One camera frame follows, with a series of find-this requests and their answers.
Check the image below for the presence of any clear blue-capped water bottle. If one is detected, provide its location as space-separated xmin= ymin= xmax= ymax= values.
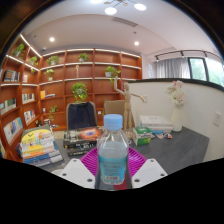
xmin=96 ymin=113 xmax=130 ymax=191

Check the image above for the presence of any black-framed window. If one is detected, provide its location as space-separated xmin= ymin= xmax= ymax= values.
xmin=188 ymin=57 xmax=224 ymax=88

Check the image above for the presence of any stack of colourful books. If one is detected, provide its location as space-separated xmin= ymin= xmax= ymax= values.
xmin=16 ymin=125 xmax=65 ymax=168

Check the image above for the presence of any grey sheer curtain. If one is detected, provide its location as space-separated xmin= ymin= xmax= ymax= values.
xmin=155 ymin=57 xmax=191 ymax=80

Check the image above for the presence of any chair with dark jacket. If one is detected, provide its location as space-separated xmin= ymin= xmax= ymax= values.
xmin=65 ymin=100 xmax=99 ymax=131

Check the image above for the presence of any wooden wall shelf unit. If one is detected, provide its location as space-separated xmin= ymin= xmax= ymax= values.
xmin=0 ymin=33 xmax=144 ymax=161

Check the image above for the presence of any small green-white box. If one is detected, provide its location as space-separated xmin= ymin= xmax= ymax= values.
xmin=132 ymin=126 xmax=153 ymax=147

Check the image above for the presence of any tan upholstered chair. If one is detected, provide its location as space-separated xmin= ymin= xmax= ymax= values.
xmin=103 ymin=99 xmax=127 ymax=129

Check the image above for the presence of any stack of dark books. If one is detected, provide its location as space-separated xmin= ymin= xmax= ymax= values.
xmin=62 ymin=126 xmax=104 ymax=158

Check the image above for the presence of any black ceiling track rail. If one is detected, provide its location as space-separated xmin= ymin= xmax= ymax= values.
xmin=154 ymin=49 xmax=221 ymax=63

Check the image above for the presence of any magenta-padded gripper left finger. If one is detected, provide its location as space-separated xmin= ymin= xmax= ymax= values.
xmin=59 ymin=147 xmax=101 ymax=190

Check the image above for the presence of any stack of white packs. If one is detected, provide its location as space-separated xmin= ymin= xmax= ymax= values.
xmin=139 ymin=114 xmax=174 ymax=133

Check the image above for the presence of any white wall socket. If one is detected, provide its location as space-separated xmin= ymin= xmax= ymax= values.
xmin=213 ymin=111 xmax=223 ymax=127

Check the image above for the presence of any branching ceiling light fixture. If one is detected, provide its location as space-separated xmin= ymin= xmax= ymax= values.
xmin=89 ymin=0 xmax=148 ymax=16

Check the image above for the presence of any white vase with flowers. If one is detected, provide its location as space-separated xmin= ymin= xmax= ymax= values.
xmin=165 ymin=79 xmax=188 ymax=133

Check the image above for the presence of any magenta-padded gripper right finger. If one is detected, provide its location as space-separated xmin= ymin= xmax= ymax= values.
xmin=127 ymin=147 xmax=168 ymax=190

